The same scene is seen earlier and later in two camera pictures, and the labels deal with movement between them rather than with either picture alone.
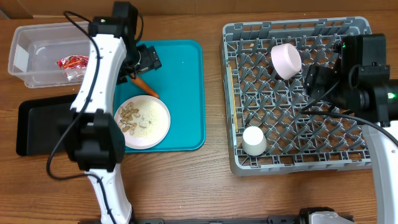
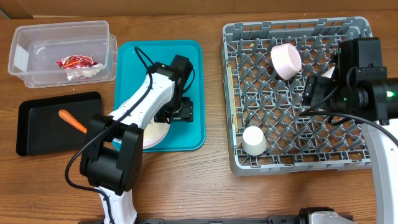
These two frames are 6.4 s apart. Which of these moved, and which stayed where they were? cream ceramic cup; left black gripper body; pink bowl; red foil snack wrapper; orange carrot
Moved: orange carrot; left black gripper body
Stayed: red foil snack wrapper; pink bowl; cream ceramic cup
